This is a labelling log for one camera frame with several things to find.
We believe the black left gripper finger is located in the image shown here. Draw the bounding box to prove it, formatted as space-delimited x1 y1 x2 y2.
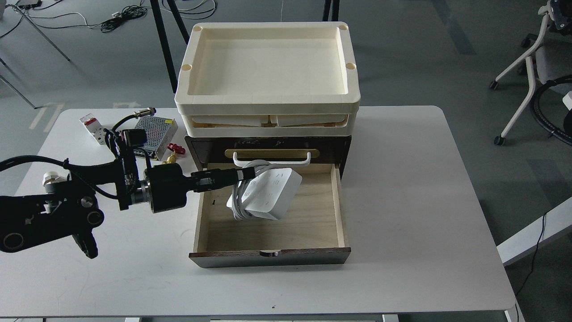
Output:
208 167 256 191

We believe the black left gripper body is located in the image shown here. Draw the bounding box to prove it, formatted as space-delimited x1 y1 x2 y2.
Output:
145 163 210 213

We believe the white power strip with cable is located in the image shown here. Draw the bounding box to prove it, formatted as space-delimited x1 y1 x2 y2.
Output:
226 160 302 220

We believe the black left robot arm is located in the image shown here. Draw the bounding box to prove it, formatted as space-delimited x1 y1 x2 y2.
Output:
0 107 256 258

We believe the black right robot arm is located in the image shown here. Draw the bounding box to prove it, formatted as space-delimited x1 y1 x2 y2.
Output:
530 75 572 146

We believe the metal mesh power supply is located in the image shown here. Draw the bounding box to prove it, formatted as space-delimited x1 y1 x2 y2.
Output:
135 116 178 161

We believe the cream plastic lower tray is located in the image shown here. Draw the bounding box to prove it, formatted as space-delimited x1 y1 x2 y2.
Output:
182 113 356 137

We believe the cream plastic tray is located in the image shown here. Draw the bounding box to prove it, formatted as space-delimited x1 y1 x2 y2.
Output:
174 21 360 115
182 113 356 137

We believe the white red circuit breaker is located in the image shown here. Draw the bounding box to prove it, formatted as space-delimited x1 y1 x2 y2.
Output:
79 113 108 145

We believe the white plastic pipe valve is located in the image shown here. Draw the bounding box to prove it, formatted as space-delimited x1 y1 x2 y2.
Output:
42 171 69 192

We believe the open wooden drawer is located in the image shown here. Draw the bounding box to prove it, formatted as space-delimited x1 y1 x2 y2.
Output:
189 164 351 268

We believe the cream plastic top tray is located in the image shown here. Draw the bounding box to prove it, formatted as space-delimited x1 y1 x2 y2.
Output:
174 21 360 115

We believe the white office chair base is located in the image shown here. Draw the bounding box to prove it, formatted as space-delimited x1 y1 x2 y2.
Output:
488 4 572 146

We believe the white adjacent table edge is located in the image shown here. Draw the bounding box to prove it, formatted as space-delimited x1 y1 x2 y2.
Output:
497 208 572 267

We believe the brass valve red handle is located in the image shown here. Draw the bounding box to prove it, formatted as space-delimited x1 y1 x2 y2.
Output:
162 143 186 164

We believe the white drawer handle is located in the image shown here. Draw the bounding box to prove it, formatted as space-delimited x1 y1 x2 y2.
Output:
231 150 312 168

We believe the black cable bundle on floor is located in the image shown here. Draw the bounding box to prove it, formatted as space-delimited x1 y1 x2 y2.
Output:
99 4 148 33

